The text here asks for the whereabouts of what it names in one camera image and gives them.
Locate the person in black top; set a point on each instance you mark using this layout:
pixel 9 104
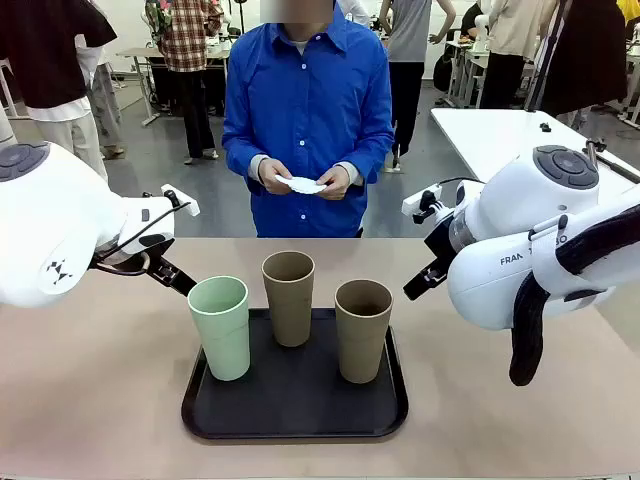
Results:
pixel 585 50

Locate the black metal rod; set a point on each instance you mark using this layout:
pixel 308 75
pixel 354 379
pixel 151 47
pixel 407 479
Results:
pixel 617 165

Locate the person black top white trousers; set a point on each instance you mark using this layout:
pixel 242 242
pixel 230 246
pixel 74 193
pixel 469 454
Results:
pixel 50 50

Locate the person in grey trousers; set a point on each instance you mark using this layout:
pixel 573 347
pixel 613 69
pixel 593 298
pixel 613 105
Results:
pixel 107 110

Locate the person's right forearm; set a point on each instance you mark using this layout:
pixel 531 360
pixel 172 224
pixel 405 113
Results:
pixel 240 160

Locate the black plastic tray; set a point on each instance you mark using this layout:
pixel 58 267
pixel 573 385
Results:
pixel 300 400

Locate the white side table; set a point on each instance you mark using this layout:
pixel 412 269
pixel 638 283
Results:
pixel 500 135

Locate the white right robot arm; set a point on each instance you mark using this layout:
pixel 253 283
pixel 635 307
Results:
pixel 500 210

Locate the white lace coaster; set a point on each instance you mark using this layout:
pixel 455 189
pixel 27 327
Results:
pixel 305 185

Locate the person's left hand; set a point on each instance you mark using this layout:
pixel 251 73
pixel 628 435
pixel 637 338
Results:
pixel 337 184

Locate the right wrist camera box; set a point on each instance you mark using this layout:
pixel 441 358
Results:
pixel 417 201

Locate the white desk with legs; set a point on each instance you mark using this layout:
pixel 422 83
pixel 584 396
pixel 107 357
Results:
pixel 135 52

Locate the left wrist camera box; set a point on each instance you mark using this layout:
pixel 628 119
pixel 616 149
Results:
pixel 186 205

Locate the pale green plastic cup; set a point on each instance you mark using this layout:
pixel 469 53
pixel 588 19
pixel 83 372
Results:
pixel 225 340

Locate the small black table object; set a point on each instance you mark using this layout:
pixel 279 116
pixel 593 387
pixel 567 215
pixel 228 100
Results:
pixel 545 127

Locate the person in blue shirt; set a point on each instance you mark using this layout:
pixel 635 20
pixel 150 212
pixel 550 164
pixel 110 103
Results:
pixel 310 100

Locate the tan plastic cup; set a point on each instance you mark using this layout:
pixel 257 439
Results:
pixel 362 345
pixel 290 310

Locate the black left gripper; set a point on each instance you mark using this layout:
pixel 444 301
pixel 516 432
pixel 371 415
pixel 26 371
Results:
pixel 154 241

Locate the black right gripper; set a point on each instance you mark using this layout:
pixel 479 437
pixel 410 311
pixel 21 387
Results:
pixel 441 242

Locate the person in cream shirt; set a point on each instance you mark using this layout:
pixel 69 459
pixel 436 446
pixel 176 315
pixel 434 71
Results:
pixel 515 25

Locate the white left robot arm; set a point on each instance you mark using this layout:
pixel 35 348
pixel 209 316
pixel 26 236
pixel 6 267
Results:
pixel 50 225

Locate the figure in plaid shirt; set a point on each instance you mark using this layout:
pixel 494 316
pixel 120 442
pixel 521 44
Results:
pixel 190 40

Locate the person in grey t-shirt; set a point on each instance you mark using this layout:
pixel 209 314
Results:
pixel 407 30

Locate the person's left forearm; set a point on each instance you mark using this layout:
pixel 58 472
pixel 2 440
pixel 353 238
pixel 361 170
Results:
pixel 372 160

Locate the person's right hand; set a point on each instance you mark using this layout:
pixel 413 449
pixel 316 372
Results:
pixel 272 175

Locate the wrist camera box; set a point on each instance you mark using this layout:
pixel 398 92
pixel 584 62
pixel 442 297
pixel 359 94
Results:
pixel 186 205
pixel 417 201

